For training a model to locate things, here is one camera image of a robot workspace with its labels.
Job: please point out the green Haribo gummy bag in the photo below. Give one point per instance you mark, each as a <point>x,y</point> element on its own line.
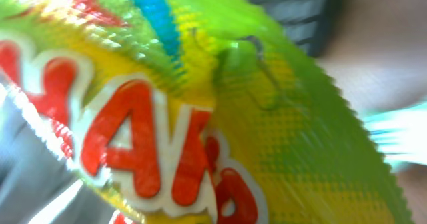
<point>177,111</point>

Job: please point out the teal tissue packet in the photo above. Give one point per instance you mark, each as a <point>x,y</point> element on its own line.
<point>400,135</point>

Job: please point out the grey plastic shopping basket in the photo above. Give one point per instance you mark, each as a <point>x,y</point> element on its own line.
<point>308,23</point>

